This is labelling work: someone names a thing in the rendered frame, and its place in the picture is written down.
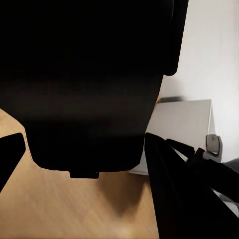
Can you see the nightstand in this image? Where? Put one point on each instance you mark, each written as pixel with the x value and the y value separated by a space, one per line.
pixel 187 122

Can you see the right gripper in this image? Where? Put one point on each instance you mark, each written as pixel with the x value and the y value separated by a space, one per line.
pixel 216 175

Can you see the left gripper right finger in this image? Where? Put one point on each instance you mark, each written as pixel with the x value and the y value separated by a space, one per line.
pixel 185 206

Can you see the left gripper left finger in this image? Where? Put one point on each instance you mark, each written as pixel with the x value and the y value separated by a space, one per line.
pixel 12 149

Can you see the digital camera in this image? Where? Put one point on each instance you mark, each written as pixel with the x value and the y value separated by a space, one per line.
pixel 83 77

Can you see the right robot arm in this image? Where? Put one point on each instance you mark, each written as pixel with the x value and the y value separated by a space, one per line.
pixel 207 164

